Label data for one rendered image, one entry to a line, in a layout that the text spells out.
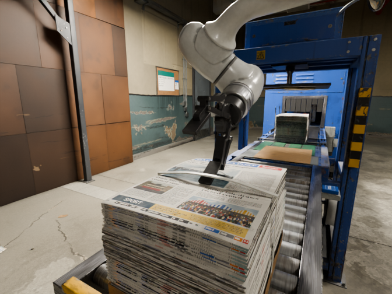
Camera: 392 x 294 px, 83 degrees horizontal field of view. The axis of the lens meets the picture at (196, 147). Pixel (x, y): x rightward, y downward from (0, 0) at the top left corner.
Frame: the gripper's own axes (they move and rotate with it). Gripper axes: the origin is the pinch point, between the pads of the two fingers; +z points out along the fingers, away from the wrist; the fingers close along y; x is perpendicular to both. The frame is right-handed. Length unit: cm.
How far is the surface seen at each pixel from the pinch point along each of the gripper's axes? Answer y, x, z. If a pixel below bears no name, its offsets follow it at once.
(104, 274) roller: 22.5, 21.4, 22.4
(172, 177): 7.4, 8.9, 0.6
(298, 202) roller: 53, -17, -35
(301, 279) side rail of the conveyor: 32.1, -20.9, 3.2
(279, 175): 12.5, -13.8, -10.1
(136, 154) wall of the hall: 221, 298, -206
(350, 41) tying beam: 17, -32, -125
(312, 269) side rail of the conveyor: 34.2, -23.2, -0.8
